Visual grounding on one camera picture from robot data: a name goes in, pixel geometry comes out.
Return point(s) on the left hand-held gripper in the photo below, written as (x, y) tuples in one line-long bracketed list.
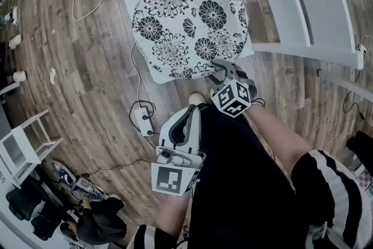
[(169, 179)]

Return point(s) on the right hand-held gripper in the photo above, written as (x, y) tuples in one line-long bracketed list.
[(230, 99)]

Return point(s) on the black white floral cushion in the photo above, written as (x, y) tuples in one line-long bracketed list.
[(175, 23)]

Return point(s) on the white wooden chair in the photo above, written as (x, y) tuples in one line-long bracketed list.
[(326, 17), (23, 148)]

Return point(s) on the person's right forearm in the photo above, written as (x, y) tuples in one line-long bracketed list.
[(277, 137)]

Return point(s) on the person's left forearm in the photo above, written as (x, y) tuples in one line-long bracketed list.
[(172, 215)]

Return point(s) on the person's light shoe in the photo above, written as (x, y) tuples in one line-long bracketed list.
[(198, 99)]

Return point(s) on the white power strip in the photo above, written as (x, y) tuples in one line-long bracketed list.
[(15, 16), (144, 122)]

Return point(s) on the person's black trousers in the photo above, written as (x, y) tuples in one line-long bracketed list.
[(224, 148)]

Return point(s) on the grey handheld device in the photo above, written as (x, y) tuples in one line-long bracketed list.
[(87, 188), (65, 176)]

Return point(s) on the white paper scrap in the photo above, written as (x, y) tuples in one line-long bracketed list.
[(52, 75)]

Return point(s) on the person's black striped shirt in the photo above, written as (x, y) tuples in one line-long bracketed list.
[(335, 183)]

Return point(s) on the black bag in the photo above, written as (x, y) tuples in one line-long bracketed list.
[(26, 201)]

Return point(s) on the checked floor mat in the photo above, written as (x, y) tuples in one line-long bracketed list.
[(364, 182)]

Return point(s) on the white bench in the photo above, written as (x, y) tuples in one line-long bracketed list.
[(8, 89)]

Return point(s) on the white table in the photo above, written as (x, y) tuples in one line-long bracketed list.
[(17, 239)]

